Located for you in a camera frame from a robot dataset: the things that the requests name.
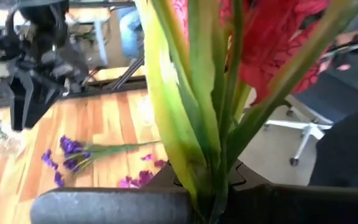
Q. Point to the wooden table white legs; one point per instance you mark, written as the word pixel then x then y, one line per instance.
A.
pixel 89 14

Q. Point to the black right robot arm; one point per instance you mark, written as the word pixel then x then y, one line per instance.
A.
pixel 42 4

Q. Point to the grey office chair white base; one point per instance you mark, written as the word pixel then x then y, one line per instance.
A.
pixel 309 127

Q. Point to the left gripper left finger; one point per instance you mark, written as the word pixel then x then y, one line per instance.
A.
pixel 104 205

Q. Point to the black phone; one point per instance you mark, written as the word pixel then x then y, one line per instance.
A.
pixel 353 48

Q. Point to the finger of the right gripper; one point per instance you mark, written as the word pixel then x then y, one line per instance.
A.
pixel 15 105
pixel 37 102

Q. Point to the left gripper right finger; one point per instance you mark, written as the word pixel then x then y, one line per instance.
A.
pixel 291 205

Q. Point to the black metal table frame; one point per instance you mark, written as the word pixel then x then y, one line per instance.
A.
pixel 110 87

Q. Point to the person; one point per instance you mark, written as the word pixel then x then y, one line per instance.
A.
pixel 130 31
pixel 346 149

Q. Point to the red flower bunch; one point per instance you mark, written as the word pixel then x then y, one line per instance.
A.
pixel 269 46

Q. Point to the purple flower bunch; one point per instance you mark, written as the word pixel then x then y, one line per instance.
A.
pixel 70 146
pixel 143 177

